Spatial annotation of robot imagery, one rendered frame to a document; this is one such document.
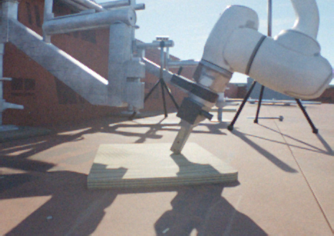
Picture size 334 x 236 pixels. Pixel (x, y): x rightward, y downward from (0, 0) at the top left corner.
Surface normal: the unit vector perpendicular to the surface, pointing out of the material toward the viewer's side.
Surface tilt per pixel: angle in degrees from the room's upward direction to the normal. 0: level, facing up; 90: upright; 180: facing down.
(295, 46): 63
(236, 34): 87
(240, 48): 92
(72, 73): 90
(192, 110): 90
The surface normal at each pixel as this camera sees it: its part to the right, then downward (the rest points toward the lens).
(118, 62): -0.38, 0.05
